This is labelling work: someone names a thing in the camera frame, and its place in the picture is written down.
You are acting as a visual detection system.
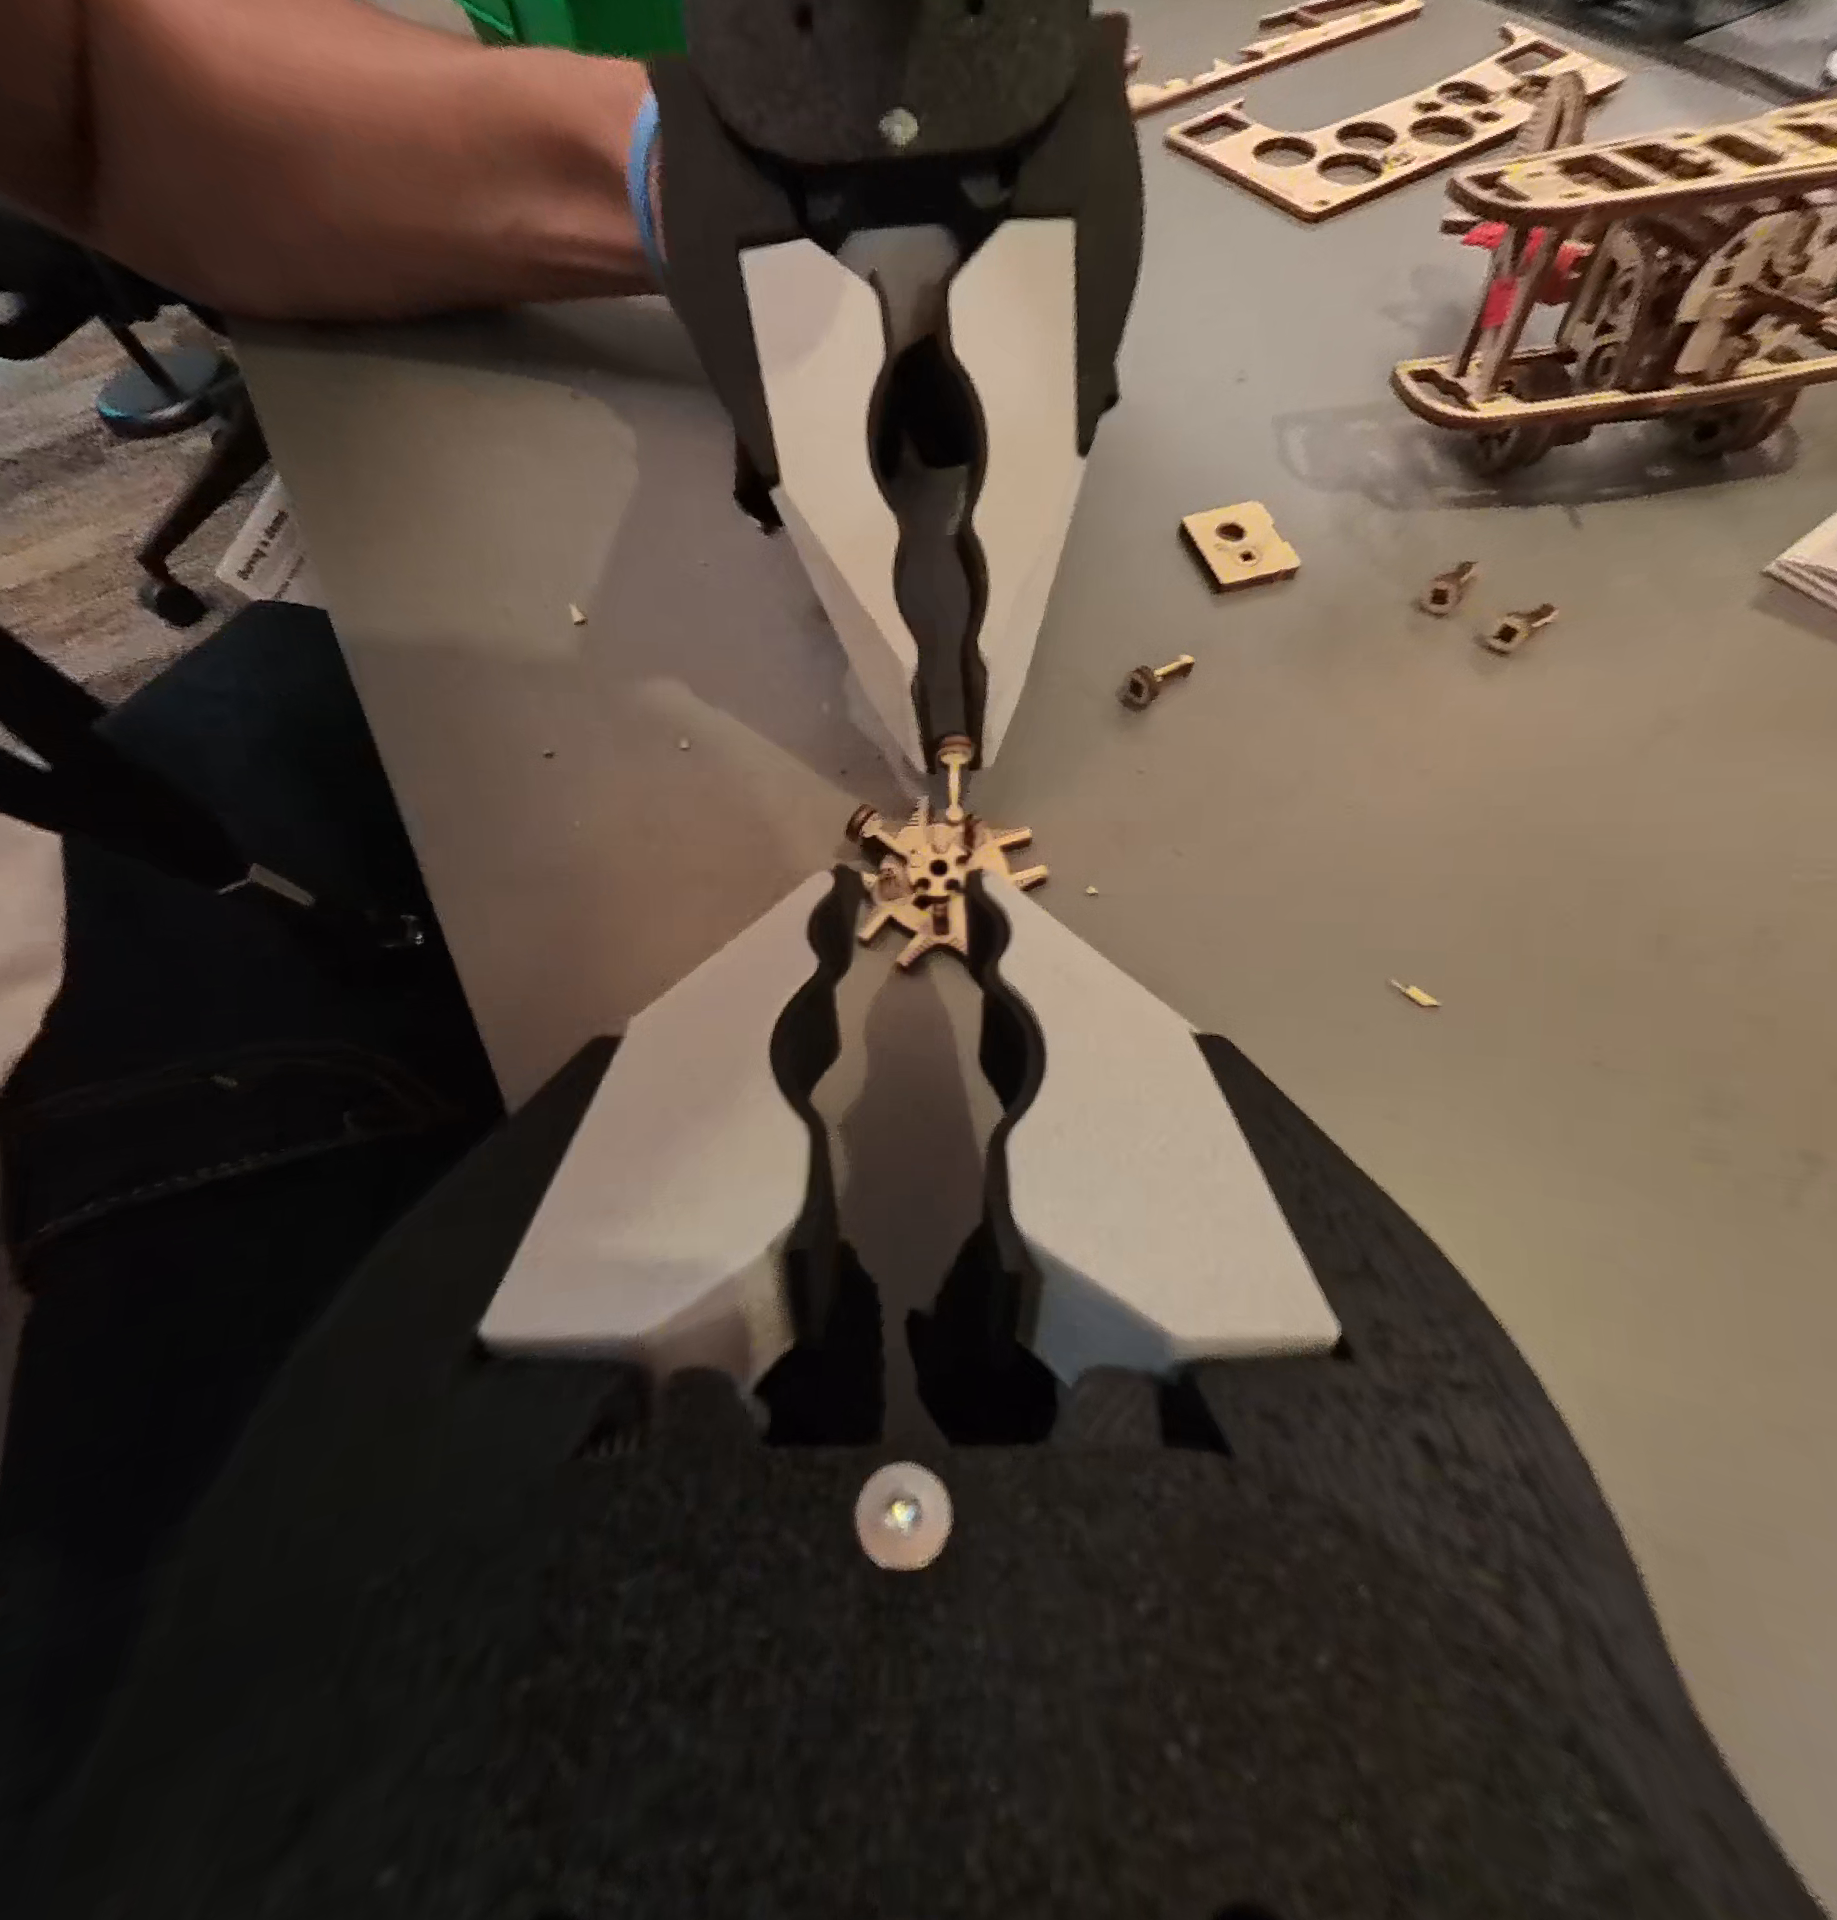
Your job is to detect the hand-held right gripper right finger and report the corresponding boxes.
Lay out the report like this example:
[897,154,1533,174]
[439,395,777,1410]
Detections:
[907,871,1343,1447]

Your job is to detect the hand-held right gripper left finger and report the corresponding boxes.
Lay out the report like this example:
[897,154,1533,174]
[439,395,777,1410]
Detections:
[475,866,890,1447]

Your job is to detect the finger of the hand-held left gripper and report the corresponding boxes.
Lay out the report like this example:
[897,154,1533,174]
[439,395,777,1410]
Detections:
[737,226,949,770]
[941,214,1088,759]

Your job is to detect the wooden spiked gear disc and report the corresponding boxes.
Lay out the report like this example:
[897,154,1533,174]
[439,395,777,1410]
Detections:
[851,802,1055,976]

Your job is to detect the person's left forearm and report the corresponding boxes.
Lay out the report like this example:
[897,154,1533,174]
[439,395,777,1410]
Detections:
[0,0,665,323]

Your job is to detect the grey desk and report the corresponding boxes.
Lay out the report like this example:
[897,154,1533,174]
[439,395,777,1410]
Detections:
[228,0,1837,1920]

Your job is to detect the blue wristband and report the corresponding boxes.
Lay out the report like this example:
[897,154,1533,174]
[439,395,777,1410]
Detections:
[626,90,672,288]

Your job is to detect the square wooden plate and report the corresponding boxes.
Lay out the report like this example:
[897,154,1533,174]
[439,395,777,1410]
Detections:
[1176,502,1299,600]

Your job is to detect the green plastic crate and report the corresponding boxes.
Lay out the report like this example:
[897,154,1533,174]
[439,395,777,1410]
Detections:
[460,0,694,63]

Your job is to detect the wooden parts sheet round holes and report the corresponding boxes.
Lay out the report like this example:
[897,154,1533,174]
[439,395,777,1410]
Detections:
[1164,28,1627,226]

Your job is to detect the wooden parts sheet toothed cutout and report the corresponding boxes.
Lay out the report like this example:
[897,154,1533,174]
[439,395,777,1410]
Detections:
[1127,0,1425,120]

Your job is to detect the dark blue jeans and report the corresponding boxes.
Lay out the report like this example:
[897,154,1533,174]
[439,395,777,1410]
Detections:
[0,600,508,1653]

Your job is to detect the white paper label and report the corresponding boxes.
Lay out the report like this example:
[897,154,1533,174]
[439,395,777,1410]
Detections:
[221,471,313,602]

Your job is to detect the blue stool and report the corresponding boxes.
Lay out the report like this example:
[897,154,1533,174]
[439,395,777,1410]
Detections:
[93,301,274,631]

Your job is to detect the wooden model vehicle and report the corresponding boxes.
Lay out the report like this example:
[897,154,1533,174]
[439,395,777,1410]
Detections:
[1388,67,1837,480]

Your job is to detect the black lanyard strap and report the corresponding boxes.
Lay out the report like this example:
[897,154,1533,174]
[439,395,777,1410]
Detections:
[0,600,320,908]

